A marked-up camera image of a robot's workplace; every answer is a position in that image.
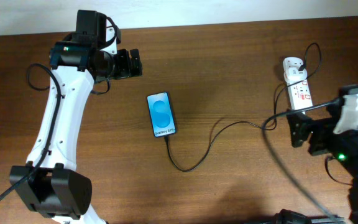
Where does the black charger cable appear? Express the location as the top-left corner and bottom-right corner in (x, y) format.
(163, 42), (323, 172)

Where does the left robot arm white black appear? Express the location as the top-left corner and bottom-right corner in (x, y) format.
(9, 10), (142, 223)

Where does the white power strip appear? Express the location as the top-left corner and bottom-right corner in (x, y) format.
(283, 57), (313, 110)

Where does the white usb charger plug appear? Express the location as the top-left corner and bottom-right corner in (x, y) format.
(284, 67), (308, 83)

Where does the blue screen smartphone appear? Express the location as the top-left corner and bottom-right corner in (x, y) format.
(147, 92), (177, 138)

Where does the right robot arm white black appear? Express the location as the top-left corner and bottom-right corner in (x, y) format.
(287, 113), (358, 223)

